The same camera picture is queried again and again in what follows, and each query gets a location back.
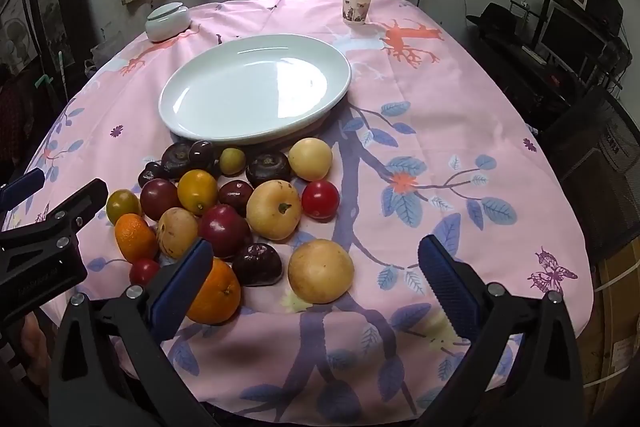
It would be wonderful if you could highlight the large yellow pear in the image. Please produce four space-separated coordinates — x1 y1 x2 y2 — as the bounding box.
246 180 303 242

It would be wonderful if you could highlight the yellow orange tomato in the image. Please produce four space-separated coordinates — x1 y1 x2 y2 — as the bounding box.
177 169 218 216

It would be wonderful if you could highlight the large orange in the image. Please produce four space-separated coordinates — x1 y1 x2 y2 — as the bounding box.
186 258 242 325

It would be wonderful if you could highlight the pink floral tablecloth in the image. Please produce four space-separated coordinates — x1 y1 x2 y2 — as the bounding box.
6 0 593 426

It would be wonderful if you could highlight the dark red cherry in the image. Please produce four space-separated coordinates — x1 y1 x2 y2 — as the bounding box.
218 180 254 217

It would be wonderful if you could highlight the white lidded ceramic jar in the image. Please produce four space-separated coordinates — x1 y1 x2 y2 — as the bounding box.
145 2 192 43

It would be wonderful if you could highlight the dark purple cherry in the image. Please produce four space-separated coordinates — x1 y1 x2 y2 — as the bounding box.
189 140 217 170

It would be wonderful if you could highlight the round tan pear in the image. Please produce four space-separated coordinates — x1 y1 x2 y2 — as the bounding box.
288 239 355 305

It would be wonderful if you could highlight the white oval plate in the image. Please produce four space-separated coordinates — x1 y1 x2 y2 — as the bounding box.
157 34 352 145

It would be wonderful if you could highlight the small green yellow fruit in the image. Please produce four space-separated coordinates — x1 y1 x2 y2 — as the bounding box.
218 147 246 176

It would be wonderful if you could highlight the small dark cherry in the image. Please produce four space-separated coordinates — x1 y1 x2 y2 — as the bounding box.
137 161 168 188

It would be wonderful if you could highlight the pale yellow round fruit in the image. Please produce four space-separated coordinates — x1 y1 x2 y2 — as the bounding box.
288 138 333 182

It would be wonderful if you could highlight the large red plum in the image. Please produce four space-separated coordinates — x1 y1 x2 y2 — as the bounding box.
198 204 253 261

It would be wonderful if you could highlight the person's hand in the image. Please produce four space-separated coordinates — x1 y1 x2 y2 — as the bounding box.
21 313 51 395

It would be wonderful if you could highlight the small orange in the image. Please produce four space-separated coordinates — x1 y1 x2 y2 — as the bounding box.
114 213 158 263

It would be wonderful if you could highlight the patterned paper cup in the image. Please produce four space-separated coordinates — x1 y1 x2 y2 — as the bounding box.
342 0 372 24

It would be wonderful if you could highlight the green yellow tomato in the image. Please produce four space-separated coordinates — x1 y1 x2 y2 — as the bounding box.
106 188 142 225

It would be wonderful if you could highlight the dark water chestnut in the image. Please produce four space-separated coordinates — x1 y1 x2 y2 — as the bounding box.
245 150 292 187
160 142 191 180

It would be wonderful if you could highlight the striped pepino melon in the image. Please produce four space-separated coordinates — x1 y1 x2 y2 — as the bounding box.
156 207 198 260

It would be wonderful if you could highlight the small red cherry tomato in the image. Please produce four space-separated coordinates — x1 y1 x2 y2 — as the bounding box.
129 258 160 287

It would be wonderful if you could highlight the computer monitor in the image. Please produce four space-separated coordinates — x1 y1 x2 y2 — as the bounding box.
540 5 605 81

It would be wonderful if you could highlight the dark red plum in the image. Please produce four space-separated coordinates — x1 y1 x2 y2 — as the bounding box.
140 179 180 221

